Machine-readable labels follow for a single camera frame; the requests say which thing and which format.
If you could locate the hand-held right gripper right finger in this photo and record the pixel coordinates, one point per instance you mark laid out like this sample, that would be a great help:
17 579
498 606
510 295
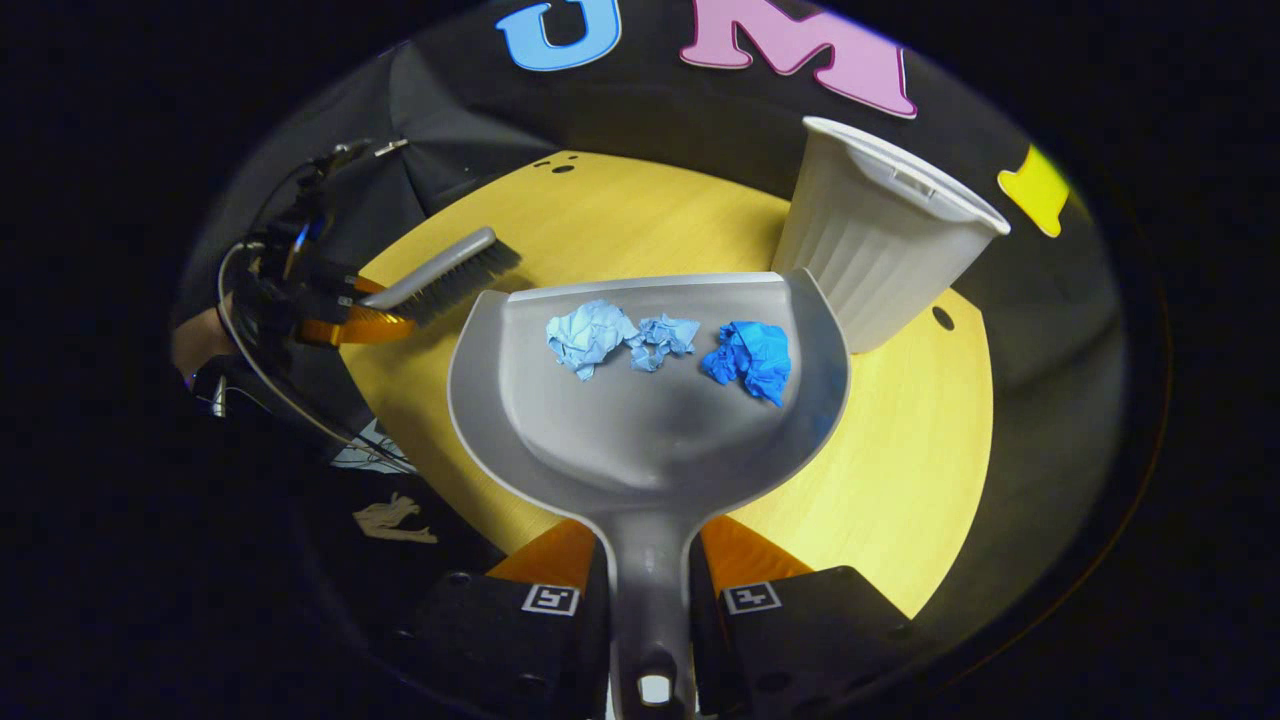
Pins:
820 640

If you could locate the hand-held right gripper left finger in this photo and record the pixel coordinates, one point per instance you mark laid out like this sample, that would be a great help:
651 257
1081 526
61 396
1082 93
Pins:
480 640

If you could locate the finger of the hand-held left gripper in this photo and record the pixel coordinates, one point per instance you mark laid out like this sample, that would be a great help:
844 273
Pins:
360 328

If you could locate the small grey broom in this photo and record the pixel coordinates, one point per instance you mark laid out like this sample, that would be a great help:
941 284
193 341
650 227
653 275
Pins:
440 262

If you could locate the grey dustpan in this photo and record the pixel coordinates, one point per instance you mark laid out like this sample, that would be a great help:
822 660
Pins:
650 450

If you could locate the dark blue paper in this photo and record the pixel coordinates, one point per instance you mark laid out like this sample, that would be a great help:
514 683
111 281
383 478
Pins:
750 355

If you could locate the small light blue paper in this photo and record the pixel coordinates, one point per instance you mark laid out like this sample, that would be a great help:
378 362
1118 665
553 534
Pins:
660 338

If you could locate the white ribbed garbage bin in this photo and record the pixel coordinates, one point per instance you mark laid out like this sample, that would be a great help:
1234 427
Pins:
880 270

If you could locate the yellow wooden desktop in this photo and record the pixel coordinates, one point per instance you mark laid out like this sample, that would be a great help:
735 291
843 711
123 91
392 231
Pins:
900 470

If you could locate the white cloth clip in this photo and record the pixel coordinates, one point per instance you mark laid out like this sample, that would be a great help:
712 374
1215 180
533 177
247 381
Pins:
392 147

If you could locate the black backdrop cloth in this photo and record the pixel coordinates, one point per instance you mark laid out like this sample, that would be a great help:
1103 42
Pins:
680 110

